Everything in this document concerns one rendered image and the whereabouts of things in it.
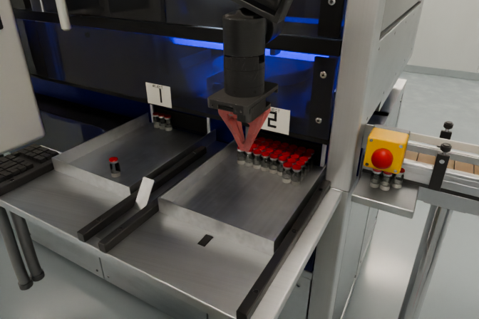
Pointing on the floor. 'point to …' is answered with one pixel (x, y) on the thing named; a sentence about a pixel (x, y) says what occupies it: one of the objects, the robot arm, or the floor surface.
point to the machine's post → (349, 119)
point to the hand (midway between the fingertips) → (244, 145)
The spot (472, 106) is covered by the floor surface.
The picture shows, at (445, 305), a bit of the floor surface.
